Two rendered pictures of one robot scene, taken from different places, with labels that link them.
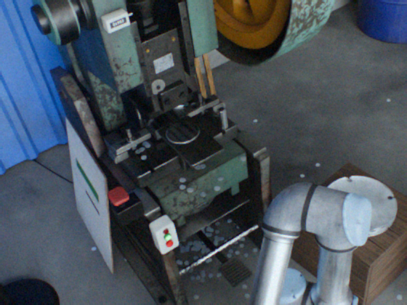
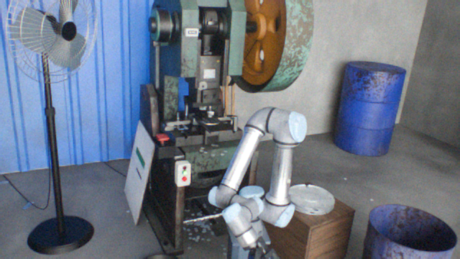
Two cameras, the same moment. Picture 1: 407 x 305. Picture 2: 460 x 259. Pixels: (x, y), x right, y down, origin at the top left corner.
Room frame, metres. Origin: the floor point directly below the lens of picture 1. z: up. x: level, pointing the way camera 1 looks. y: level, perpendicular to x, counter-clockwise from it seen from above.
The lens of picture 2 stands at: (-0.79, -0.02, 1.58)
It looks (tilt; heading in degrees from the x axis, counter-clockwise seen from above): 20 degrees down; 358
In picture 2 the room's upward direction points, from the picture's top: 4 degrees clockwise
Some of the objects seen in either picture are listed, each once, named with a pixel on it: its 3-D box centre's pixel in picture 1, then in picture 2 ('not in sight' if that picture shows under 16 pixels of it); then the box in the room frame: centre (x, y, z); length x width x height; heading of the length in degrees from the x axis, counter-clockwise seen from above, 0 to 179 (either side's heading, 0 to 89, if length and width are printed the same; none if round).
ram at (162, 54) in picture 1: (158, 64); (206, 76); (1.56, 0.09, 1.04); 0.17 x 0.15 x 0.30; 26
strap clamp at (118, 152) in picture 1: (129, 139); (176, 120); (1.52, 0.26, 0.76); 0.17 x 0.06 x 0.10; 116
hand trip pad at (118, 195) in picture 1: (120, 201); (162, 142); (1.24, 0.30, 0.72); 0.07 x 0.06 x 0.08; 26
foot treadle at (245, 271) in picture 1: (205, 239); (205, 212); (1.47, 0.05, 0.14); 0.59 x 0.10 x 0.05; 26
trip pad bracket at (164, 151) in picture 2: (131, 218); (165, 158); (1.25, 0.29, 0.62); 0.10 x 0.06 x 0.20; 116
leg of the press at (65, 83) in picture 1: (110, 186); (154, 158); (1.60, 0.41, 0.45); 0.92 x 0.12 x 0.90; 26
